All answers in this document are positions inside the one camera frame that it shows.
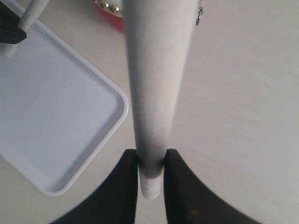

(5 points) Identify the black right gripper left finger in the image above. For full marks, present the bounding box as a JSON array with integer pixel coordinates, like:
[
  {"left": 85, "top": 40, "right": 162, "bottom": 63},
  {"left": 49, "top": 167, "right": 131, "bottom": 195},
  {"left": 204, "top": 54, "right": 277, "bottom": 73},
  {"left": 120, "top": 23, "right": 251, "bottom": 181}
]
[{"left": 55, "top": 149, "right": 138, "bottom": 224}]

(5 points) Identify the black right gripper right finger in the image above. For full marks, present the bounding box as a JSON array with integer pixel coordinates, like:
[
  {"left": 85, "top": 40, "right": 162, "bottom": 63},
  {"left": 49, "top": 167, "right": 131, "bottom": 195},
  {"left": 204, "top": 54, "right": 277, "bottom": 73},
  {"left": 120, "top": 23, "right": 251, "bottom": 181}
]
[{"left": 164, "top": 149, "right": 250, "bottom": 224}]

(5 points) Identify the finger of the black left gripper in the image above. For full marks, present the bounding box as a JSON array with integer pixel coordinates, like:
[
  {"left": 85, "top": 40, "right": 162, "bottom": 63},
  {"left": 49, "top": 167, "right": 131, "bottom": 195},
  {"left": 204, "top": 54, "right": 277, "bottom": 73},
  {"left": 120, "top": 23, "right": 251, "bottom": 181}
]
[{"left": 0, "top": 2, "right": 26, "bottom": 44}]

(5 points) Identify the wooden drumstick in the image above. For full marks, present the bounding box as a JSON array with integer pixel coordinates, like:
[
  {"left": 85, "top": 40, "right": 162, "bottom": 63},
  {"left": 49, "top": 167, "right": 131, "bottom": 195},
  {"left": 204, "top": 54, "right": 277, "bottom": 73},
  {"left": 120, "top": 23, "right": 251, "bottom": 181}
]
[
  {"left": 3, "top": 0, "right": 49, "bottom": 57},
  {"left": 123, "top": 0, "right": 200, "bottom": 199}
]

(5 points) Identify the red small drum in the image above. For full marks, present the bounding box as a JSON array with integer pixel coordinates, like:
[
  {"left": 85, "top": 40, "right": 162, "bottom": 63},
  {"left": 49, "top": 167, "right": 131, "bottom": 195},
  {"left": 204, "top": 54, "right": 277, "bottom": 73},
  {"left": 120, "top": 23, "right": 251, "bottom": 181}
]
[{"left": 90, "top": 0, "right": 204, "bottom": 33}]

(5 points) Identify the white plastic tray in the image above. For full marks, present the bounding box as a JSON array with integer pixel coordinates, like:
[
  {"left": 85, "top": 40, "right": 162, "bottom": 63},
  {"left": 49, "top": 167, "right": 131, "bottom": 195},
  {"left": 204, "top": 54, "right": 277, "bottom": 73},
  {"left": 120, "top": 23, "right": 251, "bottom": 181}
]
[{"left": 0, "top": 21, "right": 128, "bottom": 196}]

